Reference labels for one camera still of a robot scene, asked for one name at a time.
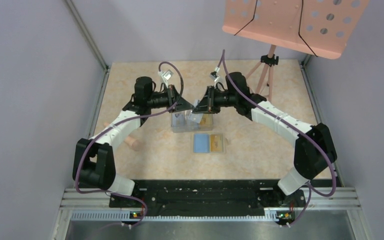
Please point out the pink music stand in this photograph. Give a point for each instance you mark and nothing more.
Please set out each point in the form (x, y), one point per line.
(317, 27)

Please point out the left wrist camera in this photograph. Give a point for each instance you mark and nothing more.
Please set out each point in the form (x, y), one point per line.
(165, 76)

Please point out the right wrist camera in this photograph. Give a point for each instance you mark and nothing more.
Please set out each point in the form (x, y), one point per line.
(214, 75)

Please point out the clear acrylic card box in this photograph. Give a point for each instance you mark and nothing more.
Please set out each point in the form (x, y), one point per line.
(186, 121)

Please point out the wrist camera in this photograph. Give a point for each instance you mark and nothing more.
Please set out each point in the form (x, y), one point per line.
(214, 75)
(165, 76)

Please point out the silver credit card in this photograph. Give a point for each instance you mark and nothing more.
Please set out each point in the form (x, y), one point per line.
(193, 118)
(178, 120)

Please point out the pink wooden cylinder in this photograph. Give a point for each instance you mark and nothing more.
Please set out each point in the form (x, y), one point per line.
(133, 143)

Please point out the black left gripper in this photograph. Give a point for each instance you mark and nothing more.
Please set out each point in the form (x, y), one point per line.
(182, 105)

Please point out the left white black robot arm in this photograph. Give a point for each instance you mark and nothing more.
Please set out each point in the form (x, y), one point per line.
(94, 160)

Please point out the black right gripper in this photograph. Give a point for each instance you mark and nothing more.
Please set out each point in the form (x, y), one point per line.
(207, 105)

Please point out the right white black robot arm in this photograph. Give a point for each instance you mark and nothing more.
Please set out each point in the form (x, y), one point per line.
(314, 149)

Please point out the grey slotted cable duct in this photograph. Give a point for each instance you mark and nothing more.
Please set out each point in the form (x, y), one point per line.
(127, 216)

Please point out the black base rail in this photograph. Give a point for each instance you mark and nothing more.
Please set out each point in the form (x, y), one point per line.
(211, 198)

